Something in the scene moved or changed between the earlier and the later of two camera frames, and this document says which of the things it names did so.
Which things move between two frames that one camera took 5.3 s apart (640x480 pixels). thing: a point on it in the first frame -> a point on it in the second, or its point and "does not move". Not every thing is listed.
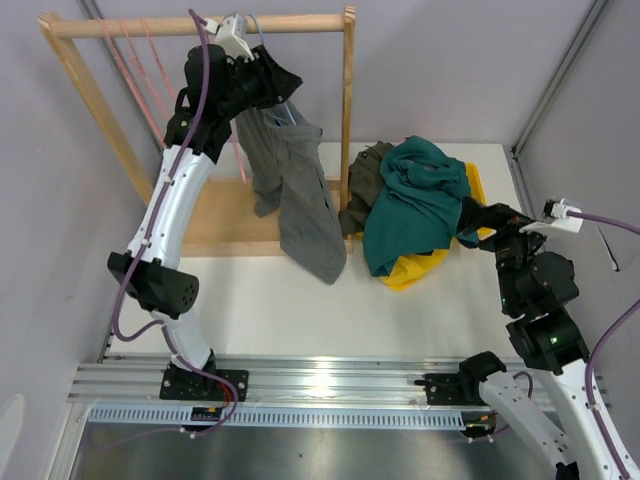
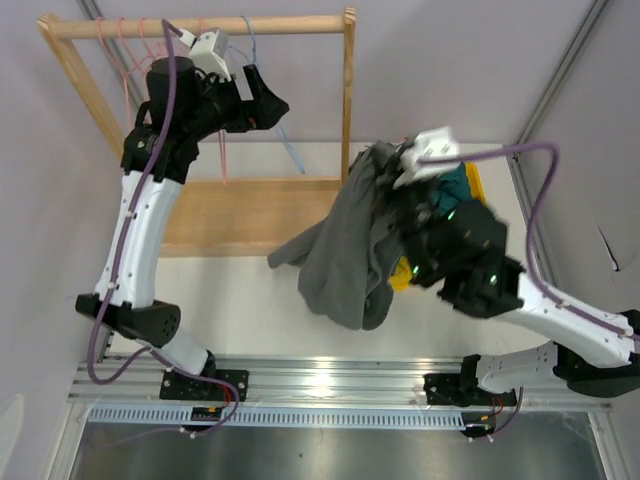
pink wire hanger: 130,81 -> 124,76
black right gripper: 473,214 -> 384,195
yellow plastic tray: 477,192 does not move
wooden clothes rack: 226,223 does not move
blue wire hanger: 287,109 -> 254,61
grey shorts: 283,155 -> 348,256
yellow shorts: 409,270 does not move
